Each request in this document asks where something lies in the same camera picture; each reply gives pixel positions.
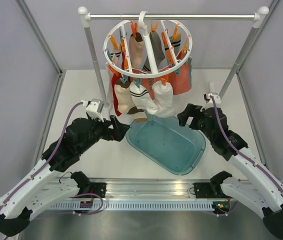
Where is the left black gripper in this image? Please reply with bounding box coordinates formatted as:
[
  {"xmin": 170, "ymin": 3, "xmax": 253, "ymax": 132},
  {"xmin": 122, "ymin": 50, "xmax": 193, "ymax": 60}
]
[{"xmin": 77, "ymin": 113, "xmax": 130, "ymax": 155}]

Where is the white fluffy sock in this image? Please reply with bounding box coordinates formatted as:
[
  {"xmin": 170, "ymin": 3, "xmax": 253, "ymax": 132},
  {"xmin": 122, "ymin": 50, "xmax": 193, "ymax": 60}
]
[{"xmin": 152, "ymin": 81, "xmax": 175, "ymax": 118}]

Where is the white black-striped sock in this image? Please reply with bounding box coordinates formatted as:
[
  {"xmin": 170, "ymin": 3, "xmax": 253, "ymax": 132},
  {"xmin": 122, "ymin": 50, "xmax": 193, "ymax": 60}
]
[{"xmin": 129, "ymin": 82, "xmax": 159, "ymax": 115}]

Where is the red sock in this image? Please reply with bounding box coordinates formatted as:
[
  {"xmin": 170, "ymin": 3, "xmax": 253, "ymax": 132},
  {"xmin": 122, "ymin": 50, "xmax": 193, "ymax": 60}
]
[{"xmin": 111, "ymin": 74, "xmax": 122, "ymax": 117}]

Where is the white cloth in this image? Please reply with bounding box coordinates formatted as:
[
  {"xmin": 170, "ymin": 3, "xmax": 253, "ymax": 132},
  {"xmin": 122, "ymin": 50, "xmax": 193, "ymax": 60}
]
[{"xmin": 105, "ymin": 62, "xmax": 114, "ymax": 111}]

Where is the white round clip hanger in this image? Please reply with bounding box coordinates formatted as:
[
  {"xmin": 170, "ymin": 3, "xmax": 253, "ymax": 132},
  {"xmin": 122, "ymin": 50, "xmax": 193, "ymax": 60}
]
[{"xmin": 103, "ymin": 11, "xmax": 193, "ymax": 79}]

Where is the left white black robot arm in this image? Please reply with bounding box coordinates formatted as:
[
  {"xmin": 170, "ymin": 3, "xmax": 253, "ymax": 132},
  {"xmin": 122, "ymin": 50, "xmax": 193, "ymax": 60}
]
[{"xmin": 0, "ymin": 115, "xmax": 130, "ymax": 237}]

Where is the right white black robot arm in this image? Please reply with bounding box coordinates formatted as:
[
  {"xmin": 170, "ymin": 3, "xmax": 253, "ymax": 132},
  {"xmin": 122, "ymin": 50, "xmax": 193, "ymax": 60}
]
[{"xmin": 177, "ymin": 103, "xmax": 283, "ymax": 240}]

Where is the teal plastic basin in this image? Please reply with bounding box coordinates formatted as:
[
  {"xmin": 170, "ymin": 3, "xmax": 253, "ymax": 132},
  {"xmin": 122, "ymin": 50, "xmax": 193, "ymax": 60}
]
[{"xmin": 125, "ymin": 114, "xmax": 206, "ymax": 176}]

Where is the coral brown towel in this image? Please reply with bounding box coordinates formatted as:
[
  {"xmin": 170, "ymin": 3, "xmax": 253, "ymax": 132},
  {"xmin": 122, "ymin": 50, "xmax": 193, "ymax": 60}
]
[{"xmin": 133, "ymin": 51, "xmax": 192, "ymax": 100}]

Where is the white striped rear sock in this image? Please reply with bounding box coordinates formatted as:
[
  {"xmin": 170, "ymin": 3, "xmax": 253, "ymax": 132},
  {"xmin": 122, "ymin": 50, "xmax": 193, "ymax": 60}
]
[{"xmin": 109, "ymin": 48, "xmax": 122, "ymax": 67}]

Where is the white silver clothes rack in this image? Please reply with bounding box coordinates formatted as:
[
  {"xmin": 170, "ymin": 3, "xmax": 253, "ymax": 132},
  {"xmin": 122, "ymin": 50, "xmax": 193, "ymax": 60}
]
[{"xmin": 77, "ymin": 6, "xmax": 270, "ymax": 107}]

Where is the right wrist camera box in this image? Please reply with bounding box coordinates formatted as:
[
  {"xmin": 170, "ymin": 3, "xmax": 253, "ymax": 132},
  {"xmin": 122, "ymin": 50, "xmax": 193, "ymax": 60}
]
[{"xmin": 204, "ymin": 92, "xmax": 222, "ymax": 106}]

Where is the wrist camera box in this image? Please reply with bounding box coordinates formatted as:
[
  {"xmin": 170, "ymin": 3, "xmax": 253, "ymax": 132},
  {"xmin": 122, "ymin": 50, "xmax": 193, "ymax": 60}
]
[
  {"xmin": 81, "ymin": 98, "xmax": 105, "ymax": 122},
  {"xmin": 204, "ymin": 92, "xmax": 222, "ymax": 106}
]

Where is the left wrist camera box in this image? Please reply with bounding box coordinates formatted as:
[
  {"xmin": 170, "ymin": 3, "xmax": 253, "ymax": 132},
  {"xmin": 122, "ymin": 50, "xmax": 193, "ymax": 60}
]
[{"xmin": 81, "ymin": 98, "xmax": 105, "ymax": 122}]

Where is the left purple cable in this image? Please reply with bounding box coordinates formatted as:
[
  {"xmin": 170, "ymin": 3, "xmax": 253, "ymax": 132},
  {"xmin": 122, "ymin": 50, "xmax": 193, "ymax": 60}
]
[{"xmin": 0, "ymin": 102, "xmax": 87, "ymax": 240}]

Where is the purple cable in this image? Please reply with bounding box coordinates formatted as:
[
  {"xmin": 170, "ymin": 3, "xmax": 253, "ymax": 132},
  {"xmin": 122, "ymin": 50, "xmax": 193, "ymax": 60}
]
[
  {"xmin": 0, "ymin": 102, "xmax": 87, "ymax": 240},
  {"xmin": 211, "ymin": 96, "xmax": 283, "ymax": 218}
]

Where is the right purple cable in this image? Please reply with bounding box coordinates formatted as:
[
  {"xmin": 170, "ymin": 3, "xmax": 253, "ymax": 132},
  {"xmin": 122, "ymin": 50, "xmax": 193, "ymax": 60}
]
[{"xmin": 211, "ymin": 96, "xmax": 283, "ymax": 218}]

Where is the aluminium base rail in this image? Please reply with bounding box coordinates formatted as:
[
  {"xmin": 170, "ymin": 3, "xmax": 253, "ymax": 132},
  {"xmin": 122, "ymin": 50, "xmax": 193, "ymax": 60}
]
[{"xmin": 43, "ymin": 177, "xmax": 257, "ymax": 201}]

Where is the white slotted cable duct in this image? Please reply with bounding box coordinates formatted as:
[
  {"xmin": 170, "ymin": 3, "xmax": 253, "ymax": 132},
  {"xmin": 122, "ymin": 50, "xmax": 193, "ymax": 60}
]
[{"xmin": 50, "ymin": 200, "xmax": 215, "ymax": 211}]

